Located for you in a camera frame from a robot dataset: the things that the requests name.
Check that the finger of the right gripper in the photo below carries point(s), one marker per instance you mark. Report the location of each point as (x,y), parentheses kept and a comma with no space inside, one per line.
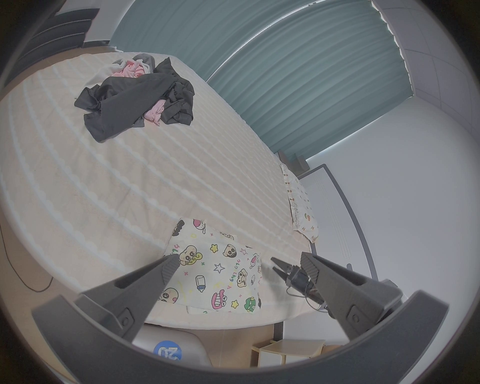
(280,263)
(283,274)

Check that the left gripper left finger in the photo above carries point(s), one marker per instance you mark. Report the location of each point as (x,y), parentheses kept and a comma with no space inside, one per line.
(129,296)

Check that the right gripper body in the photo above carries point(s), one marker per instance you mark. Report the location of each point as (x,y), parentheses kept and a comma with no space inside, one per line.
(300,277)

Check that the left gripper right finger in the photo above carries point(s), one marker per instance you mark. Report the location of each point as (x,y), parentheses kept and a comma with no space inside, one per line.
(356,296)

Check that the white printed pyjama top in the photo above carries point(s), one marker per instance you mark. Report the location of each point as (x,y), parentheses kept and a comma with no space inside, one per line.
(221,273)

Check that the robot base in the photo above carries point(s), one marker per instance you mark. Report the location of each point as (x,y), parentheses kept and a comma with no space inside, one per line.
(176,345)

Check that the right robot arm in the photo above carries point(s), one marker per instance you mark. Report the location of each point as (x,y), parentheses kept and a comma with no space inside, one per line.
(317,294)

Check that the pile of clothes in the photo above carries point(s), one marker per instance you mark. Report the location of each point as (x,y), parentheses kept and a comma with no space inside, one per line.
(127,105)

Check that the white printed pillow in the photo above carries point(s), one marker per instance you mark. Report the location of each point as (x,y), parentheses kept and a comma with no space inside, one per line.
(302,210)

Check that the pale wooden small table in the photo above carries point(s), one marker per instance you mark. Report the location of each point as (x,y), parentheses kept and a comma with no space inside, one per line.
(292,350)

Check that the grey bedside table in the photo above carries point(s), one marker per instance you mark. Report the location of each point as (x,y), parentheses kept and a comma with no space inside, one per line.
(290,161)

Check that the bed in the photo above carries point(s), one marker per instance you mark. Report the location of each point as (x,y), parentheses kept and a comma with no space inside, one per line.
(150,168)

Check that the blue-green curtain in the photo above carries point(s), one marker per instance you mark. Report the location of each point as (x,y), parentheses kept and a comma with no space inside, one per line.
(187,33)
(318,82)

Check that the black chest of drawers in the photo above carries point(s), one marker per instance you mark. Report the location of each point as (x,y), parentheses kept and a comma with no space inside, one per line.
(48,37)

